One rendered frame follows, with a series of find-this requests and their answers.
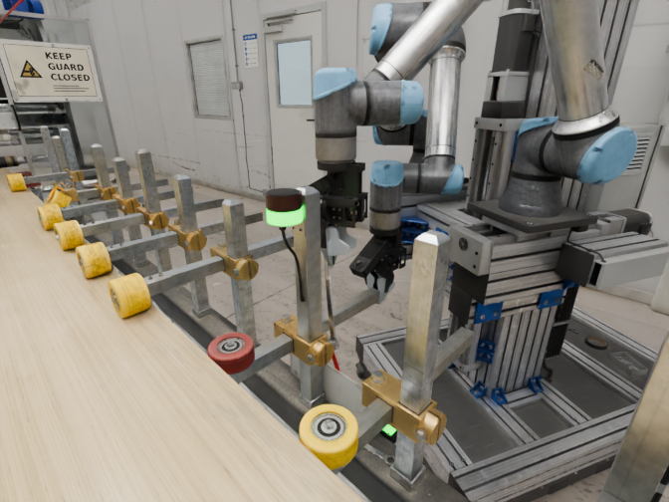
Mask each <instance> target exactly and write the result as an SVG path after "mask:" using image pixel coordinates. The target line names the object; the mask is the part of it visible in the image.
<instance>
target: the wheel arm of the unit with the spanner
mask: <svg viewBox="0 0 669 502"><path fill-rule="evenodd" d="M379 294H380V291H378V290H376V289H373V288H371V287H370V288H368V289H366V290H365V291H363V292H361V293H359V294H357V295H355V296H353V297H351V298H349V299H348V300H346V301H344V302H342V303H340V304H338V305H336V306H334V326H335V327H336V326H337V325H339V324H341V323H343V322H344V321H346V320H348V319H349V318H351V317H353V316H355V315H356V314H358V313H360V312H362V311H363V310H365V309H367V308H368V307H370V306H372V305H374V304H375V303H377V302H379ZM329 330H330V323H329V313H328V311H325V312H323V313H322V332H323V333H325V332H327V331H329ZM254 350H255V359H254V361H253V363H252V364H251V365H250V366H249V367H248V368H247V369H246V370H244V371H242V372H240V373H237V374H234V375H228V376H229V377H230V378H232V379H233V380H234V381H235V382H236V383H240V382H241V381H243V380H245V379H247V378H248V377H251V376H252V375H253V374H255V373H256V372H258V371H260V370H262V369H263V368H265V367H267V366H269V365H270V364H272V363H274V362H275V361H277V360H279V359H281V358H282V357H284V356H286V355H287V354H289V353H291V352H293V351H294V349H293V339H291V338H290V337H288V336H287V335H285V334H281V335H279V336H278V337H276V338H274V339H273V340H271V341H269V342H267V343H265V344H263V345H262V346H260V347H258V348H256V349H254Z"/></svg>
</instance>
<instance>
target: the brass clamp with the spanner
mask: <svg viewBox="0 0 669 502"><path fill-rule="evenodd" d="M291 319H292V321H291V322H290V323H283V322H282V319H281V320H279V321H277V322H275V323H274V332H275V338H276V337H278V336H279V335H281V334H285V335H287V336H288V337H290V338H291V339H293V349H294V351H293V352H292V354H293V355H294V356H296V357H297V358H299V359H300V360H301V361H303V362H304V363H306V364H307V365H309V366H311V365H313V364H316V365H317V366H318V367H323V366H325V365H326V364H327V363H328V362H329V361H330V360H331V359H332V357H333V354H334V346H333V344H331V343H330V342H328V336H327V335H326V334H324V333H323V334H322V335H321V336H320V337H318V338H316V339H315V340H313V341H311V342H308V341H306V340H305V339H303V338H301V337H300V336H298V318H297V317H296V316H294V315H292V314H291Z"/></svg>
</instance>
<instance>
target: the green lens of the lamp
mask: <svg viewBox="0 0 669 502"><path fill-rule="evenodd" d="M266 214H267V222H268V223H269V224H271V225H275V226H291V225H296V224H299V223H301V222H302V221H303V206H302V208H301V209H299V210H297V211H293V212H273V211H270V210H268V209H267V208H266Z"/></svg>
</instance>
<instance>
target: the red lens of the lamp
mask: <svg viewBox="0 0 669 502"><path fill-rule="evenodd" d="M265 201H266V208H268V209H270V210H275V211H290V210H296V209H299V208H301V207H302V206H303V196H302V192H301V191H300V194H298V195H294V196H287V197H276V196H270V195H268V194H267V191H266V192H265Z"/></svg>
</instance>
